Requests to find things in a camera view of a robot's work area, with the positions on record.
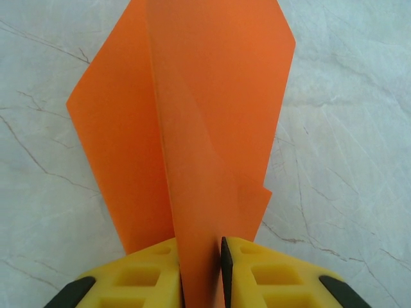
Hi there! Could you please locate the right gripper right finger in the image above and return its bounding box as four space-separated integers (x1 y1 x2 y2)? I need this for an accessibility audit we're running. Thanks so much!
220 236 369 308

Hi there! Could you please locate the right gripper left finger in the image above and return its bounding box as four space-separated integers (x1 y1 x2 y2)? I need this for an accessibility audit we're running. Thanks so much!
43 238 184 308

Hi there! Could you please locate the orange paper sheet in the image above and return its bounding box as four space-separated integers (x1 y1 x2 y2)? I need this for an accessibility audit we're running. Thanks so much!
66 0 296 308

